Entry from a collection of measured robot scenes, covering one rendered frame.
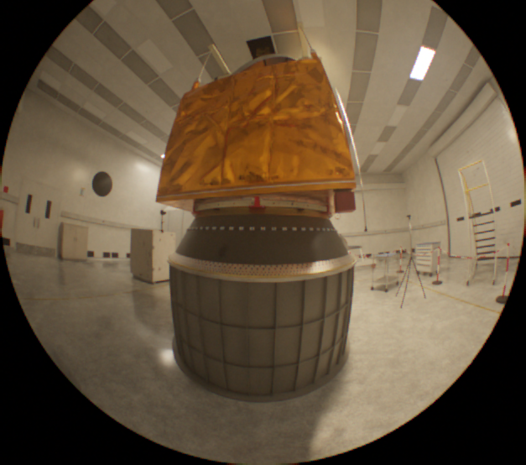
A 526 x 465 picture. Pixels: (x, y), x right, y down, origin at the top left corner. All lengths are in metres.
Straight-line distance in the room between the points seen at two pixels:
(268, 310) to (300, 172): 1.01
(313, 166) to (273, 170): 0.30
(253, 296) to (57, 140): 8.14
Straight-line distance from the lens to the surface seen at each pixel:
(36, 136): 8.25
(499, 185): 7.50
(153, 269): 4.94
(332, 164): 1.31
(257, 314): 1.21
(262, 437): 1.53
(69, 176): 8.04
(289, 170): 1.31
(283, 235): 1.27
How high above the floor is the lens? 1.40
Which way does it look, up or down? 13 degrees up
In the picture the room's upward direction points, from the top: 1 degrees clockwise
